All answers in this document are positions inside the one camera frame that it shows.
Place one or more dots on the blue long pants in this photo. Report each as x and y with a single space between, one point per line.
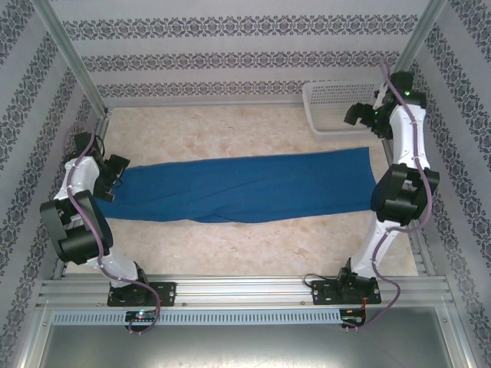
245 188

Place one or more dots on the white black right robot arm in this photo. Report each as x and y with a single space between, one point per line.
404 134

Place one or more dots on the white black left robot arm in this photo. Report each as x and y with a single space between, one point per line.
76 180

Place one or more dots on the white plastic mesh basket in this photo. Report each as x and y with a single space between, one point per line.
330 107

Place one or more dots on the small circuit board green light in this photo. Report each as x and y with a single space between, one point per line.
140 316

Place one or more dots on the grey metal sheet panel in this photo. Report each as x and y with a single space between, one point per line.
245 347

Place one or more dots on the aluminium frame post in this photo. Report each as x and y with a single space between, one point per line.
416 42
71 53

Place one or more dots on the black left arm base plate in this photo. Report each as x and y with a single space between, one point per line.
165 293

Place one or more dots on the aluminium table back rail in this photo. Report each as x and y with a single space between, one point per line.
207 105

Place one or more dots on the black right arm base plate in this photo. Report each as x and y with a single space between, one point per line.
324 293

